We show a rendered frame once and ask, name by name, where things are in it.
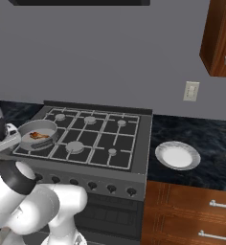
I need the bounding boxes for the grey metal pan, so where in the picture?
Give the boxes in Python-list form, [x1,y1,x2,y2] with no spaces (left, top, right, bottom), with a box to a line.
[17,119,59,151]

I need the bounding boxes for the silver drawer handle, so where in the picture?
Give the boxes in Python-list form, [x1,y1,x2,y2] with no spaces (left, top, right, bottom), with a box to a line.
[197,230,226,243]
[209,199,226,211]

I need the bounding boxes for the brown wooden wall cupboard door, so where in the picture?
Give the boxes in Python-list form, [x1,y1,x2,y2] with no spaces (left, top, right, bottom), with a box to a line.
[199,0,226,78]

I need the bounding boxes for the brown wooden drawer front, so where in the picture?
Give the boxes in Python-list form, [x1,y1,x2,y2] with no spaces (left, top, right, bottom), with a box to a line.
[144,180,226,222]
[140,212,226,245]

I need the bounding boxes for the brown piece of meat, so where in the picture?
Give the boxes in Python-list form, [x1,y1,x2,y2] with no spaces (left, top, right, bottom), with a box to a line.
[29,130,51,142]

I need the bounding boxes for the white round plate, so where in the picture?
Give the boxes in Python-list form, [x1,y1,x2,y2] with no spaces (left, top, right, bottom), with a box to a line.
[154,141,202,171]

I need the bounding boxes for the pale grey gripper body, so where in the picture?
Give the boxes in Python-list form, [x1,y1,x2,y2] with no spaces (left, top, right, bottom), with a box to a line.
[0,132,23,153]

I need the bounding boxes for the dark oven door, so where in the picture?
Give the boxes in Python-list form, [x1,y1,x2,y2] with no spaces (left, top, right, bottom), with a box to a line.
[74,192,146,241]

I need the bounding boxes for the beige wall outlet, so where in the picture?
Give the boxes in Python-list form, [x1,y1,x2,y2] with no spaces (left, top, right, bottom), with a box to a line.
[182,80,201,102]

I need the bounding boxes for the grey gas stove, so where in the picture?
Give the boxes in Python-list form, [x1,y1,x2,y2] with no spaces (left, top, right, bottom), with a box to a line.
[0,100,154,245]

